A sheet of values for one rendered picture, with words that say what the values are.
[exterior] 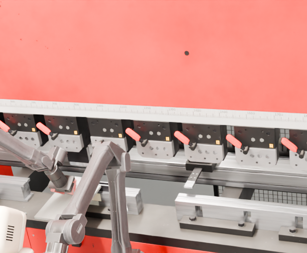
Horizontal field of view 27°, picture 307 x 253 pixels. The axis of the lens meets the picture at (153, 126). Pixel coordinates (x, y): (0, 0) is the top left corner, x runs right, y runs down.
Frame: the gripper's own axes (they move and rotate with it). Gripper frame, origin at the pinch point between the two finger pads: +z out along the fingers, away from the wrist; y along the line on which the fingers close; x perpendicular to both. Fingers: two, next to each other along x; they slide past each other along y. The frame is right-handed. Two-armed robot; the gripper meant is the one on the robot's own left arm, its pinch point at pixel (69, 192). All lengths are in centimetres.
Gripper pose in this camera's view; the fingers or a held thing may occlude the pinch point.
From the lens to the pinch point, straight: 268.1
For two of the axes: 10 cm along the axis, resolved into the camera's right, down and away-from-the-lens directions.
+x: -2.6, 8.2, -5.1
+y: -9.2, -0.6, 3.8
